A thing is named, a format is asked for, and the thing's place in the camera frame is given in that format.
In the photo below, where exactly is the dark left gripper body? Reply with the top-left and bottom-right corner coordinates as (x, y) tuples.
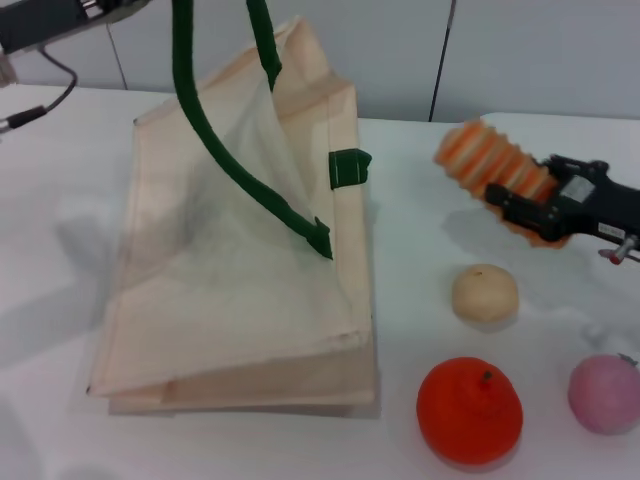
(0, 0), (151, 55)

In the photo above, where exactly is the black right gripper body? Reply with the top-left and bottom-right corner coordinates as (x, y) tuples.
(547, 157), (640, 241)

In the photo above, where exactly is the striped orange bread loaf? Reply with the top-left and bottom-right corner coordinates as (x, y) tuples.
(432, 118), (569, 250)

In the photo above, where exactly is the cream handbag with green handles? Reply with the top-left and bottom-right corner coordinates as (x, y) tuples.
(85, 0), (382, 419)

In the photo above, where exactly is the red tipped metal connector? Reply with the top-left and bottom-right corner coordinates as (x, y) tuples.
(597, 237), (640, 266)

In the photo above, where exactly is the round beige bun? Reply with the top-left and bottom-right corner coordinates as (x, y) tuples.
(451, 263), (520, 326)

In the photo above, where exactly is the pink toy fruit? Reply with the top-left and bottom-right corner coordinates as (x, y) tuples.
(567, 353), (640, 436)

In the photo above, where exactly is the orange toy fruit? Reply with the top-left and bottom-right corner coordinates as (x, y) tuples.
(416, 356), (525, 466)

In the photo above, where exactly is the white tablecloth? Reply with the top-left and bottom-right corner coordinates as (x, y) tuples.
(0, 84), (640, 480)

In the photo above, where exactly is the black cable with connector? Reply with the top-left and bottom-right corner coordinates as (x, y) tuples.
(0, 45), (79, 135)

